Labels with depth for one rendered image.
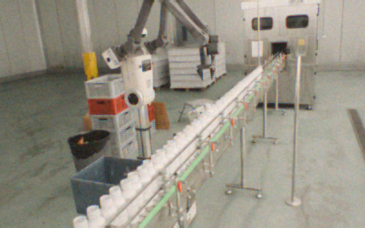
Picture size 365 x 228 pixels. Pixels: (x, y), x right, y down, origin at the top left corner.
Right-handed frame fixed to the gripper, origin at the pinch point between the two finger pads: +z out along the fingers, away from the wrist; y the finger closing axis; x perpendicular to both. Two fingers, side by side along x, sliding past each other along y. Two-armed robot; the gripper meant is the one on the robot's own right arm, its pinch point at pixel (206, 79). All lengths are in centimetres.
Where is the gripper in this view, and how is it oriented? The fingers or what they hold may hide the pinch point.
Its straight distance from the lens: 192.4
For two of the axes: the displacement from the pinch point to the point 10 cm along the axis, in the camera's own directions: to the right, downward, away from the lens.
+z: 1.3, 9.6, 2.4
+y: 9.2, -0.3, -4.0
